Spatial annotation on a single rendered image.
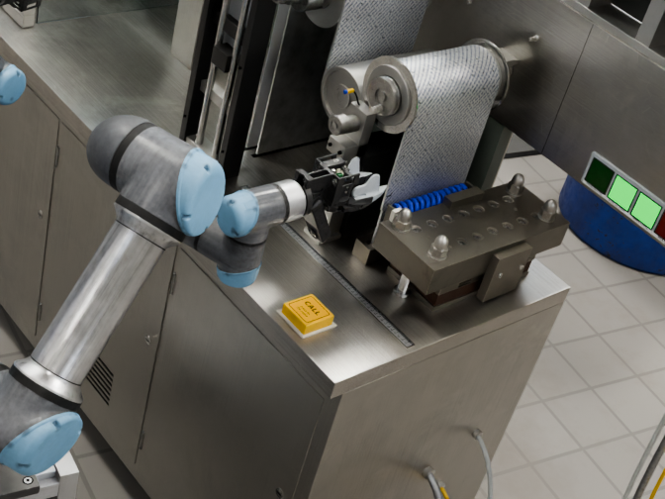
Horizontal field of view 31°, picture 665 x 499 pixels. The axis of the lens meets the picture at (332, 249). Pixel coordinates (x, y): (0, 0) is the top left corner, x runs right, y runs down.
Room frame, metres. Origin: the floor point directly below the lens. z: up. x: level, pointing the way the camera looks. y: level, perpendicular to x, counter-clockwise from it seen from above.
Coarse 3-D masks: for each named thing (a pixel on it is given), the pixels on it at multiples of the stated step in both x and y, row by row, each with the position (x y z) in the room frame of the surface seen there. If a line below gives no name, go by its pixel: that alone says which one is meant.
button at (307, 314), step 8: (304, 296) 1.75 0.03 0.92; (312, 296) 1.76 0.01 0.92; (288, 304) 1.71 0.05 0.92; (296, 304) 1.72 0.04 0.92; (304, 304) 1.73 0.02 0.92; (312, 304) 1.73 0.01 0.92; (320, 304) 1.74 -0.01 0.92; (288, 312) 1.70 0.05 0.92; (296, 312) 1.70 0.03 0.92; (304, 312) 1.70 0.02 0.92; (312, 312) 1.71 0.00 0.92; (320, 312) 1.72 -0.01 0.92; (328, 312) 1.72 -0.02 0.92; (296, 320) 1.69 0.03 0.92; (304, 320) 1.68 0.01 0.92; (312, 320) 1.69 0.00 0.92; (320, 320) 1.70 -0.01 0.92; (328, 320) 1.71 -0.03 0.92; (304, 328) 1.67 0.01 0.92; (312, 328) 1.68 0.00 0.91; (320, 328) 1.70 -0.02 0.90
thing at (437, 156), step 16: (432, 128) 2.01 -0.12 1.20; (448, 128) 2.05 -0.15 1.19; (464, 128) 2.09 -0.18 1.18; (480, 128) 2.13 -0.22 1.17; (416, 144) 1.99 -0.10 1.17; (432, 144) 2.03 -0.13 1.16; (448, 144) 2.06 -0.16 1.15; (464, 144) 2.10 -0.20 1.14; (400, 160) 1.97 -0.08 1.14; (416, 160) 2.00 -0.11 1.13; (432, 160) 2.04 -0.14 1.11; (448, 160) 2.08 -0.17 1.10; (464, 160) 2.12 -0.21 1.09; (400, 176) 1.98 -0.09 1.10; (416, 176) 2.01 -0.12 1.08; (432, 176) 2.05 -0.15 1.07; (448, 176) 2.09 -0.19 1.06; (464, 176) 2.13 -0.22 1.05; (400, 192) 1.99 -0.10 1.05; (416, 192) 2.03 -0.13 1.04; (384, 208) 1.96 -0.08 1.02
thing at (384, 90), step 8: (376, 80) 2.00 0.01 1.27; (384, 80) 1.98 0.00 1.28; (392, 80) 1.99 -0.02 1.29; (376, 88) 1.99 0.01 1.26; (384, 88) 1.98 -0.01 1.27; (392, 88) 1.97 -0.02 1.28; (368, 96) 2.00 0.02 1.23; (376, 96) 1.99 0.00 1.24; (384, 96) 1.98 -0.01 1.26; (392, 96) 1.96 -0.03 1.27; (400, 96) 1.97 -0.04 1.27; (376, 104) 1.98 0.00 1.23; (384, 104) 1.98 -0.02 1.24; (392, 104) 1.96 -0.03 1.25; (400, 104) 1.97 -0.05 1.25; (384, 112) 1.97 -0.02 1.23; (392, 112) 1.96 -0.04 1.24
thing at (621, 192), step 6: (618, 180) 2.01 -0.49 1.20; (618, 186) 2.01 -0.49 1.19; (624, 186) 2.00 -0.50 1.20; (630, 186) 2.00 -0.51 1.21; (612, 192) 2.02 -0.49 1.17; (618, 192) 2.01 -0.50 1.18; (624, 192) 2.00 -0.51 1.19; (630, 192) 1.99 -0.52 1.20; (612, 198) 2.01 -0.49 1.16; (618, 198) 2.00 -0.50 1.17; (624, 198) 2.00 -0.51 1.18; (630, 198) 1.99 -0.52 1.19; (618, 204) 2.00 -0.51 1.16; (624, 204) 1.99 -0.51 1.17
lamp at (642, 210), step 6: (642, 198) 1.98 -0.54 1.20; (648, 198) 1.97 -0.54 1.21; (636, 204) 1.98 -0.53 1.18; (642, 204) 1.97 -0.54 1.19; (648, 204) 1.96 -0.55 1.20; (654, 204) 1.96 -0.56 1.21; (636, 210) 1.98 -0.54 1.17; (642, 210) 1.97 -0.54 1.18; (648, 210) 1.96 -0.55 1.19; (654, 210) 1.95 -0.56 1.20; (636, 216) 1.97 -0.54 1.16; (642, 216) 1.96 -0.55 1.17; (648, 216) 1.96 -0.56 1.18; (654, 216) 1.95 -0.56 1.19; (642, 222) 1.96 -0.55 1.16; (648, 222) 1.95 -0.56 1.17
